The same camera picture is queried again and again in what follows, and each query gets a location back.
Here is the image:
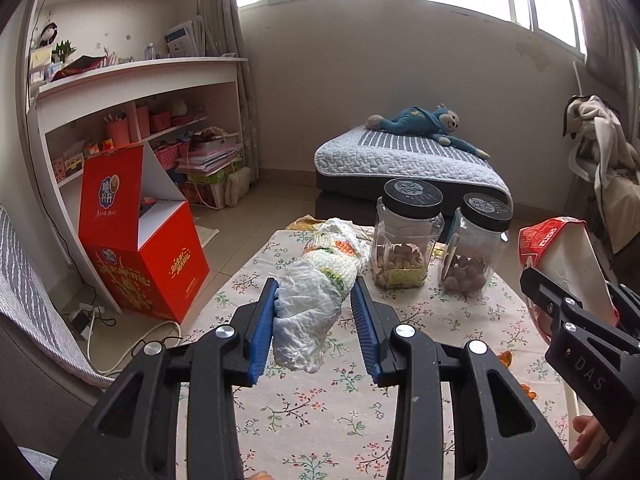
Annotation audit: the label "large pink basket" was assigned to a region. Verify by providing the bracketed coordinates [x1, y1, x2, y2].
[152, 142, 182, 171]

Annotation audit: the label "stack of papers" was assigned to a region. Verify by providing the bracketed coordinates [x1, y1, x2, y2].
[177, 142, 243, 171]

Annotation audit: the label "red folder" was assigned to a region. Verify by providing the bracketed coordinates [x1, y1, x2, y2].
[52, 55, 108, 81]

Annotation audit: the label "pink pen holder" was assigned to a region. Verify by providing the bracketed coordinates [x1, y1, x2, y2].
[105, 115, 132, 150]

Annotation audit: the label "red and white snack bag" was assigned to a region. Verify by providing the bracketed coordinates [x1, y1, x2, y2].
[517, 217, 618, 346]

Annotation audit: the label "group of colourful small boxes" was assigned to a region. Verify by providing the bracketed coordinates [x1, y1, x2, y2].
[52, 137, 116, 181]

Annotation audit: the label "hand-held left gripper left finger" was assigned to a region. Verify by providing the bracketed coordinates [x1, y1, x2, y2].
[50, 277, 280, 480]

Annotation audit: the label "patterned beige curtain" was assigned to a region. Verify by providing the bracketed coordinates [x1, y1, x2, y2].
[200, 0, 261, 183]

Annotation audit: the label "grey curtain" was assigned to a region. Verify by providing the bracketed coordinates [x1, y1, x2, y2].
[570, 0, 640, 96]

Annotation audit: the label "small doll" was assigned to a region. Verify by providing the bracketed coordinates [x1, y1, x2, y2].
[35, 22, 58, 51]

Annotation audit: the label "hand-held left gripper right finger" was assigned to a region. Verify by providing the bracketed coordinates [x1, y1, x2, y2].
[350, 280, 581, 480]

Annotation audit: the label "printed storage crate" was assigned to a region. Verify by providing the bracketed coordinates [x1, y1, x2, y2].
[177, 167, 241, 208]

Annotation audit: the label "blue monkey plush toy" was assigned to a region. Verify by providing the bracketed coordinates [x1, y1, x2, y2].
[365, 105, 492, 161]

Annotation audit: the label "plastic jar of brown nuts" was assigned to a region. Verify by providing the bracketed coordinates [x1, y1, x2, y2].
[437, 192, 513, 295]

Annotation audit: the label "person's right hand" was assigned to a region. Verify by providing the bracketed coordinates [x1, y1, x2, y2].
[570, 415, 601, 466]

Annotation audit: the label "white shelf unit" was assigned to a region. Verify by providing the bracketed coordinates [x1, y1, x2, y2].
[25, 0, 251, 301]

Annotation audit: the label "beige clothes pile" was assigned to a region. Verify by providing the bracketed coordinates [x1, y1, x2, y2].
[562, 94, 640, 241]

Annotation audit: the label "white plastic bag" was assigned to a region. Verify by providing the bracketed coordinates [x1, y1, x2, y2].
[272, 217, 373, 373]

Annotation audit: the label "white cable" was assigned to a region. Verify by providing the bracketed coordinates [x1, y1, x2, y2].
[87, 320, 182, 376]

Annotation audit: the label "red cardboard box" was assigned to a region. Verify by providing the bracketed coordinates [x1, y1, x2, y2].
[77, 144, 211, 325]

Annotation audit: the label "beige plush bag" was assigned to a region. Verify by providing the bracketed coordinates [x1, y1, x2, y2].
[224, 166, 253, 207]

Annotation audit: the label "white power strip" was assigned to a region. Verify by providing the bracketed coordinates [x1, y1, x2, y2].
[70, 302, 108, 333]

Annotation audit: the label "white and blue booklets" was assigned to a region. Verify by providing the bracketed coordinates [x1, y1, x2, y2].
[164, 17, 206, 58]

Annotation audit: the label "yellow patterned cloth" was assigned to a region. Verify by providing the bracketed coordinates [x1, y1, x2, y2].
[285, 215, 326, 233]

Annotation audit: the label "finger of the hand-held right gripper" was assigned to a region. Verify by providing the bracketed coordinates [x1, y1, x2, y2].
[520, 266, 581, 333]
[607, 282, 640, 336]

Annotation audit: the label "plastic jar of pale nuts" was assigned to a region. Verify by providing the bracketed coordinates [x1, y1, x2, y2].
[371, 178, 445, 288]

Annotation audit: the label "grey upholstered chair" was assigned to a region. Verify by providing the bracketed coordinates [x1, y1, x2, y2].
[0, 205, 116, 461]

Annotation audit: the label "bed with quilted cover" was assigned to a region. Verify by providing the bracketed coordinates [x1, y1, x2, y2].
[314, 125, 515, 216]

